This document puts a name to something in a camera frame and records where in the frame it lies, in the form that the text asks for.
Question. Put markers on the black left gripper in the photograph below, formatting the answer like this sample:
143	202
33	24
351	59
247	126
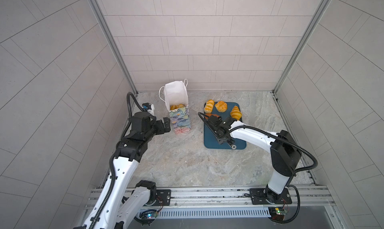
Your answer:
166	126

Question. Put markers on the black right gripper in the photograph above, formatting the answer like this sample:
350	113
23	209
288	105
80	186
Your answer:
219	141

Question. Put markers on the round fake bun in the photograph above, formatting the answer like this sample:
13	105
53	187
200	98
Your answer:
221	106

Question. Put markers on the yellow striped fake croissant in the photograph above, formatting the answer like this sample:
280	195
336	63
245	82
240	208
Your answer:
236	113

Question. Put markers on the floral paper bag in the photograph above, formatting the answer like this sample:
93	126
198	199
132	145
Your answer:
175	97

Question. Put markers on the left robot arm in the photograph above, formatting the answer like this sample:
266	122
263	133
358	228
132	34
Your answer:
110	212

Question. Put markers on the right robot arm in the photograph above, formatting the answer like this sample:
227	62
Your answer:
285	154

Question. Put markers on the teal tray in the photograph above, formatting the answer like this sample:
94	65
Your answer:
211	141

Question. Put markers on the left circuit board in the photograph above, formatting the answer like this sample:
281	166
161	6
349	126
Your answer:
149	214

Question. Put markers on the circuit board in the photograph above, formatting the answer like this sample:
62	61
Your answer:
149	214
278	214

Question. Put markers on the right circuit board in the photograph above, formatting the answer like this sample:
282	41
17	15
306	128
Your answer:
278	214

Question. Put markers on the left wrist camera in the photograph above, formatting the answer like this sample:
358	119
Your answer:
148	107

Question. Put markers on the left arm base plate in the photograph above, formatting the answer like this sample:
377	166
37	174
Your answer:
162	198

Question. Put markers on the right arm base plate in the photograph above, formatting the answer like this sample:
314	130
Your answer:
259	197

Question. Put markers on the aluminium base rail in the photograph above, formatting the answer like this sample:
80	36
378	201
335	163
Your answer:
234	197

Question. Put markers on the left corner aluminium post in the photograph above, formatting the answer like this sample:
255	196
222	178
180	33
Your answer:
107	33

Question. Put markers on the corner aluminium post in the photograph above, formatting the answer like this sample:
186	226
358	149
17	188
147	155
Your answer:
323	5
107	33

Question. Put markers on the right corner aluminium post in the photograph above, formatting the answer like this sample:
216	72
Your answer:
323	5

